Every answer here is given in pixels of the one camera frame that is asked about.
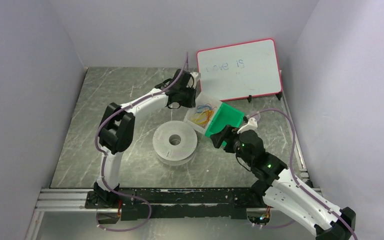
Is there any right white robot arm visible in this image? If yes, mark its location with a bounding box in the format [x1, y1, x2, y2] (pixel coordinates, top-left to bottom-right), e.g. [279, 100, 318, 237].
[210, 125, 356, 240]

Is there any colourful wire bundle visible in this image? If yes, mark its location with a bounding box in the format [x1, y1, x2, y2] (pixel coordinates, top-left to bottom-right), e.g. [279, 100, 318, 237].
[190, 103, 217, 127]

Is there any green plastic bin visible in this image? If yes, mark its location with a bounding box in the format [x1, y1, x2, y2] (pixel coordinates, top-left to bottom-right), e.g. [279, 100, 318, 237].
[204, 103, 245, 138]

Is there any white filament spool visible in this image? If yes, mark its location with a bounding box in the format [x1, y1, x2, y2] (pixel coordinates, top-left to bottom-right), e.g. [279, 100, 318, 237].
[152, 120, 198, 166]

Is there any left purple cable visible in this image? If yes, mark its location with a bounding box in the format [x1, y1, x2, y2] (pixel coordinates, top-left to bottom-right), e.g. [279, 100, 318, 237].
[94, 51, 190, 200]

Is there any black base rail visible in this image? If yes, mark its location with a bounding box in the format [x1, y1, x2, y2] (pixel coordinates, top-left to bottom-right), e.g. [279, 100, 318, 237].
[84, 187, 266, 224]

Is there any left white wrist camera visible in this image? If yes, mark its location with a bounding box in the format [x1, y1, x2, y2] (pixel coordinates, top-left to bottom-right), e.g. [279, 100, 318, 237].
[188, 71, 201, 89]

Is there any red framed whiteboard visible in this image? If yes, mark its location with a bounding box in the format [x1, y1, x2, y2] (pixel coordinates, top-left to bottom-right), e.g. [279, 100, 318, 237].
[196, 38, 283, 101]

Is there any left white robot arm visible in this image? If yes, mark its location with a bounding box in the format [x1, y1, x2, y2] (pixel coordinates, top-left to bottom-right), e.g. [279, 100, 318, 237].
[93, 69, 201, 206]

